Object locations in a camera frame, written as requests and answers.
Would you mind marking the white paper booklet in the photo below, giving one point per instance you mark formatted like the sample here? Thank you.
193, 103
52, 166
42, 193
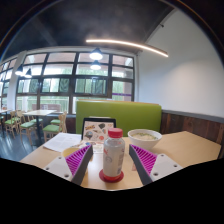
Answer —
61, 141

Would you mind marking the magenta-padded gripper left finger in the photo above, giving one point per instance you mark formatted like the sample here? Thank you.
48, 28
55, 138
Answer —
63, 166

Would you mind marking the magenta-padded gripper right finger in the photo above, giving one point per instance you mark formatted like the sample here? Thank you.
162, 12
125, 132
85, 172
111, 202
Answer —
160, 166

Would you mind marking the curved linear ceiling light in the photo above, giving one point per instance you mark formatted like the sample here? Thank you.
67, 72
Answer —
130, 44

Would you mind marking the black pendant ceiling lamps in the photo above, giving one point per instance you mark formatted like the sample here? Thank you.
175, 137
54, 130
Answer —
96, 54

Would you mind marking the green upholstered bench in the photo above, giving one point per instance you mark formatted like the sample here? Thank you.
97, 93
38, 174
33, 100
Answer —
133, 113

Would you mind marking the clear bottle with red cap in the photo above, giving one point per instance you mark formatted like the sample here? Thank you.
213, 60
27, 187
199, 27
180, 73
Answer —
113, 156

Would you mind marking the wooden chairs with green seats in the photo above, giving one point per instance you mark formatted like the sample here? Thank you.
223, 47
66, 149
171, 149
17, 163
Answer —
25, 124

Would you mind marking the wooden dining table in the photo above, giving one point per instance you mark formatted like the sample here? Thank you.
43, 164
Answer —
40, 112

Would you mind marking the black-framed tablet with stickers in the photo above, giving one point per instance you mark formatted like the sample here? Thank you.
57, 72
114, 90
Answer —
96, 130

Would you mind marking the flat round red coaster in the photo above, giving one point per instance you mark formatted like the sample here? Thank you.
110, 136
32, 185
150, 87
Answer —
101, 176

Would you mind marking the white bowl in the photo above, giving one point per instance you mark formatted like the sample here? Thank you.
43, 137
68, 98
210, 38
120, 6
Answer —
145, 140

